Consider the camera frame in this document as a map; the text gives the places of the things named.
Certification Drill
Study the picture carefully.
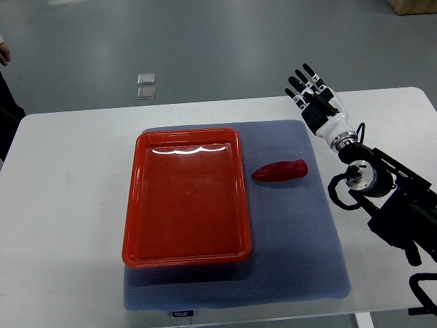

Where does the red plastic tray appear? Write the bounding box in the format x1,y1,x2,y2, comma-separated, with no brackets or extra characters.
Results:
122,128,252,269

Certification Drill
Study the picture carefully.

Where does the cardboard box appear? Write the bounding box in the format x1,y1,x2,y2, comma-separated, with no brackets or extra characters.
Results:
387,0,436,16

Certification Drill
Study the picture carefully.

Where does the metal floor plate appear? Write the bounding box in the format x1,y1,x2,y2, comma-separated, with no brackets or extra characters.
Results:
137,86,156,100
137,72,156,85

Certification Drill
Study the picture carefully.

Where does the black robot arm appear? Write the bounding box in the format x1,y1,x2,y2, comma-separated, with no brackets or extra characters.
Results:
328,123,436,267

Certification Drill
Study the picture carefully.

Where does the upper metal floor plate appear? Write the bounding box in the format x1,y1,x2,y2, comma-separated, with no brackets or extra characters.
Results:
137,72,156,85

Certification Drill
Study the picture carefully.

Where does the bystander hand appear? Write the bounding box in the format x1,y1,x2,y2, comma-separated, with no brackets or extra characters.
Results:
0,42,11,66

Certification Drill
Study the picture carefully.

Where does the lower metal floor plate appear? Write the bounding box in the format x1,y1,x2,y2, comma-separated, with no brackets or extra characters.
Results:
137,86,156,100

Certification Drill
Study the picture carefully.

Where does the red pepper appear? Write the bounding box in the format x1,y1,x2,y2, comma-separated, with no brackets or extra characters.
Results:
251,159,309,182

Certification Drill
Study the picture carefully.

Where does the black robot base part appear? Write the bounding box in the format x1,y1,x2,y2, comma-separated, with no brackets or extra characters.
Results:
408,273,436,316

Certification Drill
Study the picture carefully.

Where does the white table leg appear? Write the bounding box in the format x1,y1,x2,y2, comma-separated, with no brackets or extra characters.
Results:
354,312,375,328

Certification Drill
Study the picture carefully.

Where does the black label tag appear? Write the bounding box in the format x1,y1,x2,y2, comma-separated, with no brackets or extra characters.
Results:
171,310,194,318

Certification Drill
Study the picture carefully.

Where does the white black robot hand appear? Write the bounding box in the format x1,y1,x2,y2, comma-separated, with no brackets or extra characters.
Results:
285,63,358,152

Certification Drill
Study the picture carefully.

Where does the blue-grey foam mat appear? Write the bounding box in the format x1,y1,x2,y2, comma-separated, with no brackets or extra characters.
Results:
124,120,350,312

